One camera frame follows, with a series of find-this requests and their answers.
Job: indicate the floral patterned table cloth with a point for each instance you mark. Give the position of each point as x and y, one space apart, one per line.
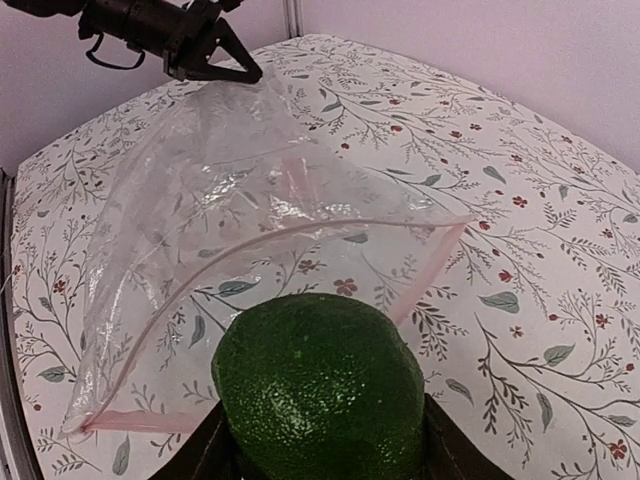
504 247

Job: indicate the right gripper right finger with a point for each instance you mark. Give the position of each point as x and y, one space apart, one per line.
449 454

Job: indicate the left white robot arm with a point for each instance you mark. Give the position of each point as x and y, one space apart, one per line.
47 9

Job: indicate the clear zip top bag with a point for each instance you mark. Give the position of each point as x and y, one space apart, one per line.
226 203

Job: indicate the green fake pepper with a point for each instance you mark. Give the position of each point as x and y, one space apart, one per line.
319 386

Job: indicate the left aluminium frame post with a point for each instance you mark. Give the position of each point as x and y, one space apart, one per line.
293 17

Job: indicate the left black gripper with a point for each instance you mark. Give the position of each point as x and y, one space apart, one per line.
182 37

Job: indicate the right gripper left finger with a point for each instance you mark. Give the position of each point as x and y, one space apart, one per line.
208 454

